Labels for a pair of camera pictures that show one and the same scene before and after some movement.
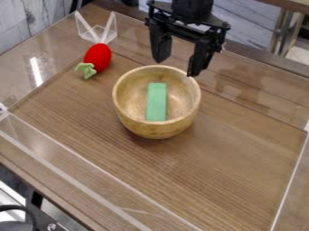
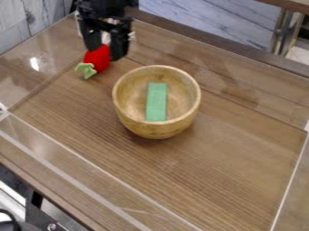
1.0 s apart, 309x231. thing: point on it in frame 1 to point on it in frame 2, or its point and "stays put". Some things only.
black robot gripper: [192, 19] to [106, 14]
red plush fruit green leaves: [97, 58] stays put
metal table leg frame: [287, 32] stays put
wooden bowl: [156, 98] stays put
